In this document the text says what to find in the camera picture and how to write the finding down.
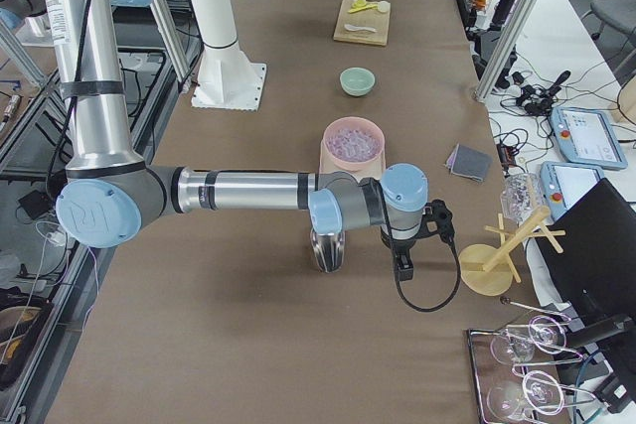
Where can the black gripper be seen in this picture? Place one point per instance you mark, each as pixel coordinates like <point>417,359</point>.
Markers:
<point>400,248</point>

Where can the white ceramic spoon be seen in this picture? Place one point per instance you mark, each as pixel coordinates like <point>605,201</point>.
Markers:
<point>357,28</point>

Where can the pile of ice cubes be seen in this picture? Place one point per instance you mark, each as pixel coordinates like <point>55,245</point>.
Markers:
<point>353,145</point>

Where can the pink bowl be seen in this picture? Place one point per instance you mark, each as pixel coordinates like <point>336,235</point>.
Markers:
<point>354,122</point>

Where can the green ceramic bowl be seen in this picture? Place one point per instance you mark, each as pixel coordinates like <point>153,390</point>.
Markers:
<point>357,81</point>

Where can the steel cocktail cup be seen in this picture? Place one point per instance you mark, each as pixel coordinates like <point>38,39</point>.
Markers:
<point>328,250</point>

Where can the wooden cup tree stand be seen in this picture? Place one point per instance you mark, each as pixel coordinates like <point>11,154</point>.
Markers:
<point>490,271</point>

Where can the beige tray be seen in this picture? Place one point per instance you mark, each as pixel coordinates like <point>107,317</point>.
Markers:
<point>360,170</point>

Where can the grey purple cloth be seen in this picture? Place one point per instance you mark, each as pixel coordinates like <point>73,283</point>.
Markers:
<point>468,163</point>

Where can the clear ribbed glass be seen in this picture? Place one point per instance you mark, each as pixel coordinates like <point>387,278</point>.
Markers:
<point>522,194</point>

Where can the upper wine glass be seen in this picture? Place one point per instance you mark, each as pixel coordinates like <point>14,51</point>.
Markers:
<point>516,344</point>

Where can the wine glass rack tray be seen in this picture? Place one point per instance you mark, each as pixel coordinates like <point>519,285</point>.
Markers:
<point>487,372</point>

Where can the lower wine glass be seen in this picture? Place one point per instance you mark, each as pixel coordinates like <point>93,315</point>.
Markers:
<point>515,402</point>

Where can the near teach pendant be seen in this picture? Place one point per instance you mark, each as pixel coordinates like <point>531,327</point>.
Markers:
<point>564,184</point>

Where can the teach pendant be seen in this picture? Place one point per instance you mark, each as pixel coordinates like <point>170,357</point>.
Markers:
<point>564,184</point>
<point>585,136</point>

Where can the black monitor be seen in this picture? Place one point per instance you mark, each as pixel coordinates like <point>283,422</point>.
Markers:
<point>596,270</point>

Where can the far teach pendant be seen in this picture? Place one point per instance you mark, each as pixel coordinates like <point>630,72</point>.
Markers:
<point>585,136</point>

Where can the bamboo cutting board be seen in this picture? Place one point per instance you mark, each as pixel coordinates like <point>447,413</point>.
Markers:
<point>372,18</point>

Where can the white steamed bun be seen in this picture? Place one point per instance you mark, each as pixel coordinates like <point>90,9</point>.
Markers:
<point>383,7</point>

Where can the yellow plastic knife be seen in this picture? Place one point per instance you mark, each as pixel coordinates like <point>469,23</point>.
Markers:
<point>356,9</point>

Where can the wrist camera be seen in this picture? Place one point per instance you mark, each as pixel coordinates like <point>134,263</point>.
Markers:
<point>439,221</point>

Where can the aluminium frame post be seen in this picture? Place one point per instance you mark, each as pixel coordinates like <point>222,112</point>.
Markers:
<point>505,45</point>

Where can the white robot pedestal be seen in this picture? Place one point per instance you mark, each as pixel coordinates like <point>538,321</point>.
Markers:
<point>227,79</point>

